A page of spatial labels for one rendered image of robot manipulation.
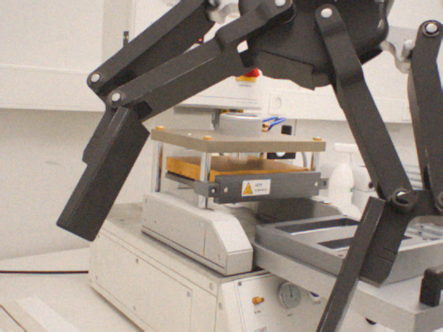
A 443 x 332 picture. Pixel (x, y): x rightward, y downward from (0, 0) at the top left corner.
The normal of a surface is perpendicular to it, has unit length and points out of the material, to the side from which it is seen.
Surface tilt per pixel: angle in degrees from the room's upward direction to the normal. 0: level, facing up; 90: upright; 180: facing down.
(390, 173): 63
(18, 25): 90
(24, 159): 90
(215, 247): 90
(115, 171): 102
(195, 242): 90
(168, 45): 125
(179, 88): 136
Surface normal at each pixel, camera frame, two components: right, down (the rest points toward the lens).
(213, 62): 0.40, 0.82
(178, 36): 0.60, 0.69
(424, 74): -0.22, -0.35
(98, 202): 0.88, 0.33
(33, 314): 0.07, -0.98
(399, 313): -0.80, 0.03
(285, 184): 0.60, 0.16
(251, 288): 0.58, -0.27
